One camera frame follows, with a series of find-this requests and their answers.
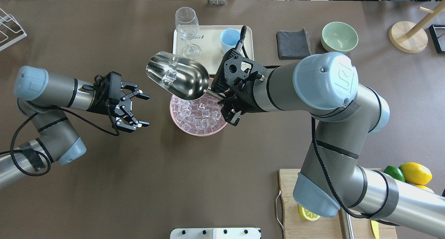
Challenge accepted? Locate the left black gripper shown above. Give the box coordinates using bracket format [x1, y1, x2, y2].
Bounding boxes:
[85, 72, 151, 133]

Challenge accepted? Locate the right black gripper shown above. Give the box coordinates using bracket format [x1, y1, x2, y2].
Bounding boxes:
[211, 49, 268, 126]

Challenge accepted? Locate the steel ice scoop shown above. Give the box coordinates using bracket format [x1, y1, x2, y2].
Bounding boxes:
[146, 51, 226, 101]

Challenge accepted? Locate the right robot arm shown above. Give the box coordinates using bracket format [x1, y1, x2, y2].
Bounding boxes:
[211, 49, 445, 238]

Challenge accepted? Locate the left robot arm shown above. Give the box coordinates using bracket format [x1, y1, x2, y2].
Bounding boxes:
[1, 66, 150, 189]

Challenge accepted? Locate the light blue cup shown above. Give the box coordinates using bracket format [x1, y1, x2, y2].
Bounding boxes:
[220, 28, 241, 54]

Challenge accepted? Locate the ice cube in scoop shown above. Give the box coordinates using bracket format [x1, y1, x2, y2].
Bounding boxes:
[161, 69, 177, 86]

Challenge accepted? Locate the clear ice cubes pile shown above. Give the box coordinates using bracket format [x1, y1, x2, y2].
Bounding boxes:
[173, 95, 223, 130]

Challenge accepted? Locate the cream serving tray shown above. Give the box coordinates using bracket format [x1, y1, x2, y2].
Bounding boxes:
[172, 25, 255, 72]

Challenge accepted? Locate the pink bowl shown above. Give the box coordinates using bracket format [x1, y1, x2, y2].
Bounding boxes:
[170, 77, 228, 137]

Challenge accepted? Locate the grey folded cloth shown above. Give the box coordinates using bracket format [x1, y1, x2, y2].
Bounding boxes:
[276, 28, 312, 60]

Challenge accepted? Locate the clear wine glass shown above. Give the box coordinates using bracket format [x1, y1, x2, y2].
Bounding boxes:
[175, 7, 202, 60]

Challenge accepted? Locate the green bowl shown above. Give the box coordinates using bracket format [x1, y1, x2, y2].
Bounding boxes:
[321, 22, 359, 54]

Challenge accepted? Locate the half lemon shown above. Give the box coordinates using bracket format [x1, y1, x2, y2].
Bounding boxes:
[298, 204, 321, 221]

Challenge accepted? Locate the bamboo cutting board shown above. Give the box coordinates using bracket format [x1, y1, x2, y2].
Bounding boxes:
[278, 169, 397, 239]

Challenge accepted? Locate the wooden mug tree stand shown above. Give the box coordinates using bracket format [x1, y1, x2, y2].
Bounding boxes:
[388, 1, 445, 53]

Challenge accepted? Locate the green lime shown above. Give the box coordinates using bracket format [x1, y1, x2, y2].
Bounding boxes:
[383, 166, 406, 182]

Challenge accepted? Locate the whole yellow lemon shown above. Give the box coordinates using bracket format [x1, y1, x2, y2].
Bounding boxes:
[399, 162, 432, 185]

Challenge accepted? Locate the yellow plastic knife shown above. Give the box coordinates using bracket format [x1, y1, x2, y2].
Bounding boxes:
[370, 220, 380, 239]

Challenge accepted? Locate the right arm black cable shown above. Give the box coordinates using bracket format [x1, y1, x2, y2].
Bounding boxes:
[236, 25, 400, 226]

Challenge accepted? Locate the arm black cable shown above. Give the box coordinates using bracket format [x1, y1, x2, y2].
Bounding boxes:
[0, 107, 120, 177]
[236, 25, 400, 226]

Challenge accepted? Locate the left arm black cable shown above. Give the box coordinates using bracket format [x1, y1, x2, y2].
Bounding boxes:
[0, 107, 120, 177]

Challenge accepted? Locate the white wire rack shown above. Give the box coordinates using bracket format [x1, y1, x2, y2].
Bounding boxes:
[0, 8, 27, 51]

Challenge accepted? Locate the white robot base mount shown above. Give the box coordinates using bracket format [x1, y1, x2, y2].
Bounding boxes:
[170, 227, 262, 239]

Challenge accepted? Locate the black frame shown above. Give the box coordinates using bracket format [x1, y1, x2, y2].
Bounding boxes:
[428, 24, 445, 54]

